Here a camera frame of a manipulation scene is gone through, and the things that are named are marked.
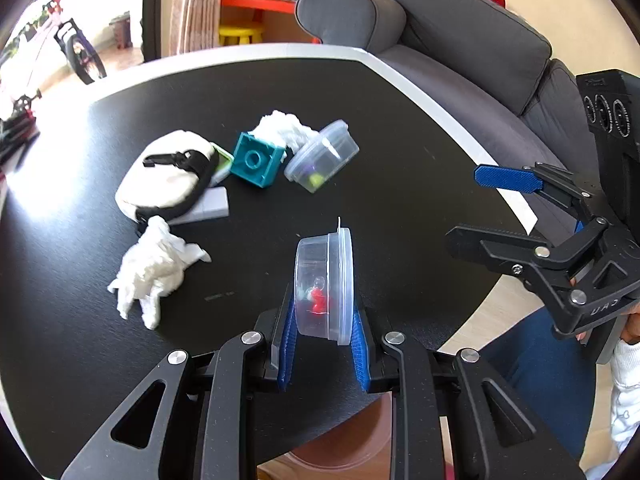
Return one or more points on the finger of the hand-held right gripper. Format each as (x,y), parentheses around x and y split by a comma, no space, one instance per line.
(480,242)
(505,178)

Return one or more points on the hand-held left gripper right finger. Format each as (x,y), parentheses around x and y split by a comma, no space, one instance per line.
(360,355)

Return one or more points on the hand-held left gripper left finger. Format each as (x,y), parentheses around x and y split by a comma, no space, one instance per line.
(287,345)

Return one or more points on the clear plastic container red beads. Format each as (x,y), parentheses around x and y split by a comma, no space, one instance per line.
(320,280)

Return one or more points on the pink translucent trash bin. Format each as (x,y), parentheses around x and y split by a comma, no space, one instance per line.
(350,440)

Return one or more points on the white tissue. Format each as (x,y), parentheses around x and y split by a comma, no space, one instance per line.
(150,270)
(285,127)

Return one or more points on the white rectangular device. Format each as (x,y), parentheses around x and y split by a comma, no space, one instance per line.
(212,205)

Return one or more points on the clear plastic container green beads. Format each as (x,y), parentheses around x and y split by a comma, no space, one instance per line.
(320,155)

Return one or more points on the teal toy block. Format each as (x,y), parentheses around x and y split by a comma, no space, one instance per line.
(255,160)

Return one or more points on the person's right forearm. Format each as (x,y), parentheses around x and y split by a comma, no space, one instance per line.
(625,395)

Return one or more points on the person's right hand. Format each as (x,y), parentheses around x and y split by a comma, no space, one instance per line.
(631,327)

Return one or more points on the grey sofa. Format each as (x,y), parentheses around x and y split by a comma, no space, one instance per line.
(450,90)

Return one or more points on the black table mat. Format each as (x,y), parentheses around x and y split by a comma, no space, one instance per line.
(400,160)

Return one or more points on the person's right leg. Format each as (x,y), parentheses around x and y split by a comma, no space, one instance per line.
(540,380)

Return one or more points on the small green white box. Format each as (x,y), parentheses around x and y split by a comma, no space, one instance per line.
(223,165)

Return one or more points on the white table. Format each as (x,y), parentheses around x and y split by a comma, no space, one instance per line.
(300,52)

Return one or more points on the orange kids table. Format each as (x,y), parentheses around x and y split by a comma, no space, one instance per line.
(260,4)

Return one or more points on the yellow plastic stool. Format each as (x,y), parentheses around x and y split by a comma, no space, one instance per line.
(240,34)

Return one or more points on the pink white bicycle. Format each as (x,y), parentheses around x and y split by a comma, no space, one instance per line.
(85,60)

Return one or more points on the beige patterned curtain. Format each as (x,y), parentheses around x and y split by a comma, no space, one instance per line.
(200,5)

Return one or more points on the brown planter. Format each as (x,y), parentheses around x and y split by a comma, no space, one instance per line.
(120,32)

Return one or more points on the black door frame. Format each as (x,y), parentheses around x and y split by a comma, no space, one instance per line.
(152,10)

